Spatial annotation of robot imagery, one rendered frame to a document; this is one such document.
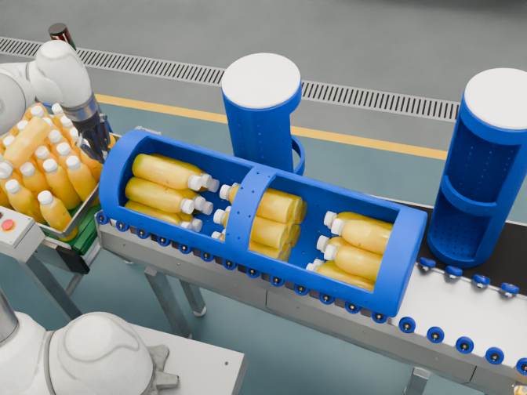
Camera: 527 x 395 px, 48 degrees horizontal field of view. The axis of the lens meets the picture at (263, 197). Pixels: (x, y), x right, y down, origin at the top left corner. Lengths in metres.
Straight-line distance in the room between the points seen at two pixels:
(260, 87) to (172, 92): 1.66
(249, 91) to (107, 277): 1.31
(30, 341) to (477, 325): 1.11
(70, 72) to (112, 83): 2.35
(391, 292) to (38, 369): 0.80
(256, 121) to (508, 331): 1.03
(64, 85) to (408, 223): 0.90
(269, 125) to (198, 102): 1.55
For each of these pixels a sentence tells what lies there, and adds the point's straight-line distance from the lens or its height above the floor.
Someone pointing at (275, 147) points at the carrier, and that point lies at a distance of 2.15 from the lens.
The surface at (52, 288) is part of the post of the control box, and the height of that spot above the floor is 0.70.
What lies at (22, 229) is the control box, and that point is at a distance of 1.81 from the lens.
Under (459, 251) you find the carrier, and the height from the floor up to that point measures 0.16.
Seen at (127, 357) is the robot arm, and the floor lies 1.29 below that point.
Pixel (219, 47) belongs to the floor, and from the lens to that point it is 3.91.
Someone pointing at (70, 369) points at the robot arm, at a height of 1.32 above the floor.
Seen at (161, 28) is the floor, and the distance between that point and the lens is 4.17.
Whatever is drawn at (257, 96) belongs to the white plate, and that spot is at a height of 1.04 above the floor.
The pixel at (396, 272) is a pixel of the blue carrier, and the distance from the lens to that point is 1.43.
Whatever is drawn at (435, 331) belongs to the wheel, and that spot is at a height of 0.98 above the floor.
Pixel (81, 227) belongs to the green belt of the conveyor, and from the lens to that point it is 2.00.
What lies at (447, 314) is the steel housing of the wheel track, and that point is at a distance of 1.70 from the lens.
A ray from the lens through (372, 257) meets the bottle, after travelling 1.50.
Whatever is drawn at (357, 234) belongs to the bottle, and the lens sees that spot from 1.49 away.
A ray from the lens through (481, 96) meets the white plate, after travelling 2.07.
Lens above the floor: 2.44
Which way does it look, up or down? 53 degrees down
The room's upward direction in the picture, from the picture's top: 8 degrees counter-clockwise
